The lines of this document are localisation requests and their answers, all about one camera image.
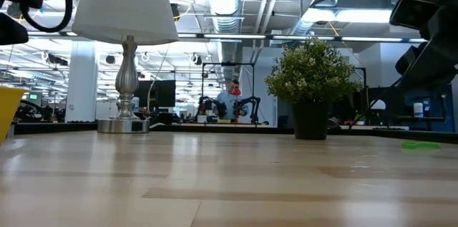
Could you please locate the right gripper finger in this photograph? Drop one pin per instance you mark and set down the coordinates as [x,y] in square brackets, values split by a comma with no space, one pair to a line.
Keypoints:
[411,12]
[429,69]

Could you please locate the black background robot arm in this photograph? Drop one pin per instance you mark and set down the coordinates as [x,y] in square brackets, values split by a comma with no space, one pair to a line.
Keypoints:
[254,107]
[211,103]

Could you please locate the yellow plastic mesh bin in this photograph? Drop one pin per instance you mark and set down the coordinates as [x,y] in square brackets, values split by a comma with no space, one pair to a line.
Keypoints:
[9,112]

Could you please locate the white plastic bottle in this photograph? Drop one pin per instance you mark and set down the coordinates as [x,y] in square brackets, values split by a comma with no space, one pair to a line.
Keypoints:
[418,110]
[135,105]

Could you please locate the green rubber band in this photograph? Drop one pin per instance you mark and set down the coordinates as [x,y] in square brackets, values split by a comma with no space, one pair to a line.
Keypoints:
[420,145]

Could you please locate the white shade silver table lamp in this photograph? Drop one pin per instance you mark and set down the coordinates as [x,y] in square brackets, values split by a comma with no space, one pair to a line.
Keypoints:
[125,5]

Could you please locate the artificial green plant black pot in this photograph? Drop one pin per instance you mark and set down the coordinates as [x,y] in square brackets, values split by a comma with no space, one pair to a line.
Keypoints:
[311,73]

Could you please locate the black computer monitor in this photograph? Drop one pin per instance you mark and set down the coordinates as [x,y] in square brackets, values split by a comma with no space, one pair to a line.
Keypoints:
[161,94]

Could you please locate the person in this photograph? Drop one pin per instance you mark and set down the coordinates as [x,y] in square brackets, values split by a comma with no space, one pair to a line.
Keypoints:
[227,107]

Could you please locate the black background robot frame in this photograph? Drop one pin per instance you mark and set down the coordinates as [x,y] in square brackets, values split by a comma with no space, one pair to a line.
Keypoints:
[229,64]

